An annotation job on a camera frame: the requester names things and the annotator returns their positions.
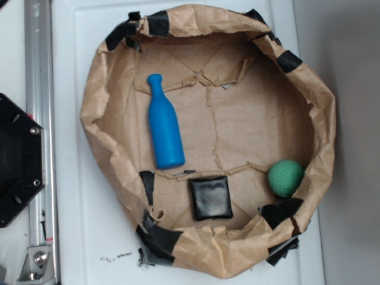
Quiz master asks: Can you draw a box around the green dimpled ball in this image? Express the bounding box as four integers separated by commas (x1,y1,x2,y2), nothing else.
267,160,305,198

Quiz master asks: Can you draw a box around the blue plastic bottle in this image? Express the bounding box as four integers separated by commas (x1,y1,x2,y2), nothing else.
147,74,185,169

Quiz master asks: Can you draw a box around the brown paper bag bin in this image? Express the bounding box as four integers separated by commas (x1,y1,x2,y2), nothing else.
80,4,336,278

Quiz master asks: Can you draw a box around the black square pad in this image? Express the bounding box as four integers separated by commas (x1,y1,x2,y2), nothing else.
189,176,233,221

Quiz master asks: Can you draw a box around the white plastic tray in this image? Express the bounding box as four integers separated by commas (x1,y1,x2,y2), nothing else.
52,1,325,284

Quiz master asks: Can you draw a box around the aluminium extrusion rail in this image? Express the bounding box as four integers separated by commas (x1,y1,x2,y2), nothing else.
23,0,57,247

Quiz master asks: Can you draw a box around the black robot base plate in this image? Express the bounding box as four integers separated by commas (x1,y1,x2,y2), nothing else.
1,94,45,228

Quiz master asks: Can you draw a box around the metal corner bracket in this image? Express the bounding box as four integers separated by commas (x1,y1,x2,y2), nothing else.
17,245,56,285

